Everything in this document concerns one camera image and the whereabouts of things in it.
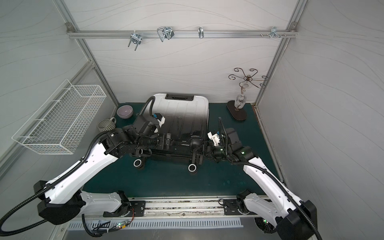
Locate left black base cable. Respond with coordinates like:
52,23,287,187
81,206,136,238

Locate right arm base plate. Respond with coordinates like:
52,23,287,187
218,199,250,216

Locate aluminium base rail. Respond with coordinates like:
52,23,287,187
59,195,307,222

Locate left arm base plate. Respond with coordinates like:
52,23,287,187
103,201,146,218

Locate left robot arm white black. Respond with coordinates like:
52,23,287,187
1,96,166,237

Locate metal u-bolt clamp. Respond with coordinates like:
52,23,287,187
157,27,175,42
128,33,142,51

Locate black metal hook stand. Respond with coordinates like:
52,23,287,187
227,68,269,122

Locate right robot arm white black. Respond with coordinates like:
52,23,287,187
204,128,322,240

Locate metal bracket clamp right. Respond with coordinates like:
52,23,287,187
260,27,287,39

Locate white vent grille strip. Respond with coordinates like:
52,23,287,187
67,218,244,231

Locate metal U-bolt clamp left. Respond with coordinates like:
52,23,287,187
128,33,142,51

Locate metal U-bolt clamp middle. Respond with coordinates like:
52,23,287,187
157,27,175,42

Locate white wire basket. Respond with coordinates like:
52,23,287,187
12,80,107,155

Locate green table mat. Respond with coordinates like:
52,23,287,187
84,104,278,198

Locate silver black hardshell suitcase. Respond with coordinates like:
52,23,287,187
128,94,209,174

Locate aluminium cross rail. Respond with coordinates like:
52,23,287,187
67,29,298,39

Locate small metal hook clamp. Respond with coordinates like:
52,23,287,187
198,27,204,39

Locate striped ceramic mug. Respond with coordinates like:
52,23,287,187
97,117,117,132

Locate purple ceramic bowl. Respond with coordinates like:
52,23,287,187
117,105,134,119

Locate clear wine glass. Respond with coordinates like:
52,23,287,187
234,81,249,110

